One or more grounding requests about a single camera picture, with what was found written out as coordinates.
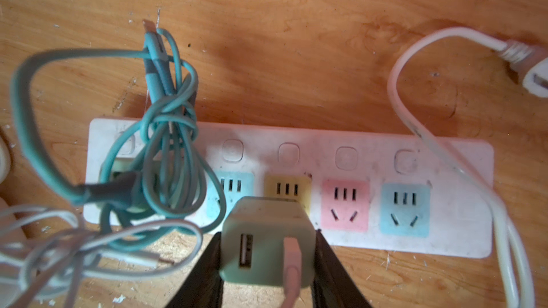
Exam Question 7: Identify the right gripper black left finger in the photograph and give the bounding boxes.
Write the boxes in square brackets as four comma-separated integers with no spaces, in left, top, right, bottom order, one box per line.
[166,232,224,308]

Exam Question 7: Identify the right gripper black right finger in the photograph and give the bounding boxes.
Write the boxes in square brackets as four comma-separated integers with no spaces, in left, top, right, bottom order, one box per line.
[311,230,372,308]

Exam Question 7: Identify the teal cable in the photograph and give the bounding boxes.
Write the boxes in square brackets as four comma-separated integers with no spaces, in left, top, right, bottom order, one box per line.
[10,19,228,253]

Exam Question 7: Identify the white thin cable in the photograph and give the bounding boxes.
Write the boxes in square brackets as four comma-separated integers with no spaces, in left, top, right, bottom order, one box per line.
[0,204,303,308]

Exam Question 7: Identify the white multicolour power strip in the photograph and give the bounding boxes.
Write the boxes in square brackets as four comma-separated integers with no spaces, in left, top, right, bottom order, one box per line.
[84,116,492,258]

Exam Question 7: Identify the white square socket cube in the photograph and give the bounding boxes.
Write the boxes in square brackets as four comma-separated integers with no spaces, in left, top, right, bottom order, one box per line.
[1,137,11,231]

